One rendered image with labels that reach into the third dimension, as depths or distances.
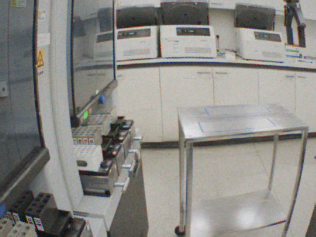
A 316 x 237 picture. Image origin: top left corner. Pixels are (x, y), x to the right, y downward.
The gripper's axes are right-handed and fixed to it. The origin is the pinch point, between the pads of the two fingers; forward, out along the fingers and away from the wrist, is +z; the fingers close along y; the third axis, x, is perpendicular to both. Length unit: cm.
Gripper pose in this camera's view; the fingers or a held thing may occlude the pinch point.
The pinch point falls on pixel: (295, 43)
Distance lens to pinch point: 111.6
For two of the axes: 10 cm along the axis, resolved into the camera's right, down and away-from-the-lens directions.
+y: 0.8, -2.7, 9.6
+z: 0.5, 9.6, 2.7
